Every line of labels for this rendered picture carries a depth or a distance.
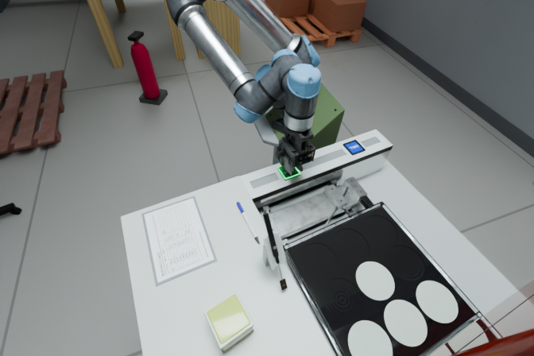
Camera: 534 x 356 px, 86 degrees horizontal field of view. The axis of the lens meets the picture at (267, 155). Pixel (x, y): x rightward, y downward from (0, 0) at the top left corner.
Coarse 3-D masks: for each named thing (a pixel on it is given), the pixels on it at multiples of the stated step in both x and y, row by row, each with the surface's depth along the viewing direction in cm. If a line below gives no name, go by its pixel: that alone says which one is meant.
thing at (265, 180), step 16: (336, 144) 101; (368, 144) 102; (384, 144) 102; (320, 160) 96; (336, 160) 96; (352, 160) 96; (240, 176) 90; (256, 176) 90; (272, 176) 91; (304, 176) 91; (256, 192) 86
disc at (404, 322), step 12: (396, 300) 72; (384, 312) 70; (396, 312) 70; (408, 312) 70; (420, 312) 70; (396, 324) 68; (408, 324) 69; (420, 324) 69; (396, 336) 67; (408, 336) 67; (420, 336) 67
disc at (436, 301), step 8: (424, 288) 74; (432, 288) 74; (440, 288) 74; (416, 296) 73; (424, 296) 73; (432, 296) 73; (440, 296) 73; (448, 296) 73; (424, 304) 72; (432, 304) 72; (440, 304) 72; (448, 304) 72; (456, 304) 72; (424, 312) 70; (432, 312) 70; (440, 312) 71; (448, 312) 71; (456, 312) 71; (440, 320) 69; (448, 320) 69
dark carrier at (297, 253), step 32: (352, 224) 86; (384, 224) 87; (320, 256) 79; (352, 256) 80; (384, 256) 80; (416, 256) 80; (320, 288) 73; (352, 288) 74; (416, 288) 74; (448, 288) 74; (352, 320) 69; (384, 320) 69; (416, 352) 65
